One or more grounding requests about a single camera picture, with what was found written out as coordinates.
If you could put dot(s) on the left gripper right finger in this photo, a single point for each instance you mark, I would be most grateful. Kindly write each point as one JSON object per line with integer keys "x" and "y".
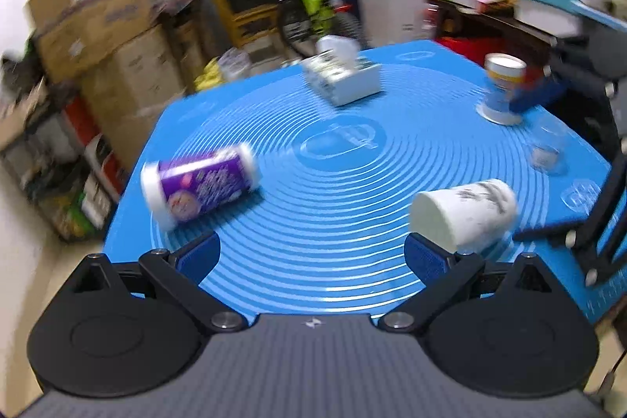
{"x": 447, "y": 279}

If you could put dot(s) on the purple white canister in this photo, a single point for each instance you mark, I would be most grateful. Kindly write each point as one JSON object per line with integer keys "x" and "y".
{"x": 180, "y": 190}

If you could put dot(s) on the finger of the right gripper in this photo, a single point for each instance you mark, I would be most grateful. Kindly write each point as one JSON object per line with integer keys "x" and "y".
{"x": 557, "y": 80}
{"x": 581, "y": 237}

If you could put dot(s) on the white tissue box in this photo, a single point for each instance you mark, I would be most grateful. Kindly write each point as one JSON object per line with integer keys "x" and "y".
{"x": 339, "y": 74}

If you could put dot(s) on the green black bicycle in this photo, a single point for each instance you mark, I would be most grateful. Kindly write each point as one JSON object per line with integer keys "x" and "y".
{"x": 316, "y": 11}

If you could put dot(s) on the white printed paper cup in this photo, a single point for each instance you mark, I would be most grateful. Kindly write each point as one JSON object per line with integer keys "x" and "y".
{"x": 467, "y": 217}

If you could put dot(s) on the large top cardboard box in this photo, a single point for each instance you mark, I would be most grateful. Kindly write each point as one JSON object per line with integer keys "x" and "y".
{"x": 72, "y": 36}

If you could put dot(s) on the lower cardboard box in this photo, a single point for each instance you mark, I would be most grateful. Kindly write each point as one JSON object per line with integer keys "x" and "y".
{"x": 129, "y": 91}

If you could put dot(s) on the blue silicone baking mat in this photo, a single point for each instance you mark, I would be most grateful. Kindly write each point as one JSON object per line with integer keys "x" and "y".
{"x": 324, "y": 233}

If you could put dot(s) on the yellow blue paper cup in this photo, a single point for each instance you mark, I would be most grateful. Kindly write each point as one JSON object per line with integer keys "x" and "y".
{"x": 505, "y": 75}

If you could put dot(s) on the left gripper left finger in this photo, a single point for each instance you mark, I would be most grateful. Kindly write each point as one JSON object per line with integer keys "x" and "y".
{"x": 175, "y": 277}

